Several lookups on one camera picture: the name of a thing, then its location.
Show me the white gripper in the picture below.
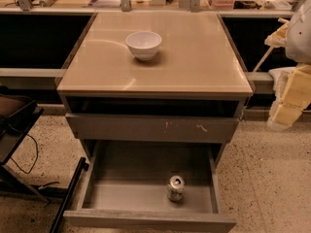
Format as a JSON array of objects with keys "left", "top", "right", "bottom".
[{"left": 264, "top": 23, "right": 311, "bottom": 131}]

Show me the silver 7up soda can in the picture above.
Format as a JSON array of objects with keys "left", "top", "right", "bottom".
[{"left": 167, "top": 176, "right": 185, "bottom": 202}]

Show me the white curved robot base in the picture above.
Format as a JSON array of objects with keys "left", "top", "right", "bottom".
[{"left": 268, "top": 67, "right": 294, "bottom": 91}]

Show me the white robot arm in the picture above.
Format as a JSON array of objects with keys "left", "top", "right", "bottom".
[{"left": 264, "top": 0, "right": 311, "bottom": 131}]

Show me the grey drawer cabinet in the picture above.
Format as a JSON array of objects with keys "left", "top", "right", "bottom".
[{"left": 57, "top": 11, "right": 253, "bottom": 160}]

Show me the open grey middle drawer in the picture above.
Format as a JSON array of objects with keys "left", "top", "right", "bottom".
[{"left": 64, "top": 141, "right": 236, "bottom": 233}]

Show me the closed grey upper drawer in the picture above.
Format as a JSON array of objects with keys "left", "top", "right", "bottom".
[{"left": 66, "top": 114, "right": 238, "bottom": 143}]

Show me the dark clutter right shelf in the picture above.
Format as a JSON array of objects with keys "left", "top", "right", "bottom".
[{"left": 234, "top": 0, "right": 261, "bottom": 9}]

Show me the white ceramic bowl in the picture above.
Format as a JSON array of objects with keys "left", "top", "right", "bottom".
[{"left": 125, "top": 31, "right": 162, "bottom": 61}]

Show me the black bar on floor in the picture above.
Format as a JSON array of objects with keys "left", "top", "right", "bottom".
[{"left": 49, "top": 157, "right": 88, "bottom": 233}]

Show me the black cart on left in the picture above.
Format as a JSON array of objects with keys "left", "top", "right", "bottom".
[{"left": 0, "top": 84, "right": 50, "bottom": 202}]

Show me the black cable on floor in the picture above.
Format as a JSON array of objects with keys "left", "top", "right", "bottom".
[{"left": 9, "top": 126, "right": 61, "bottom": 190}]

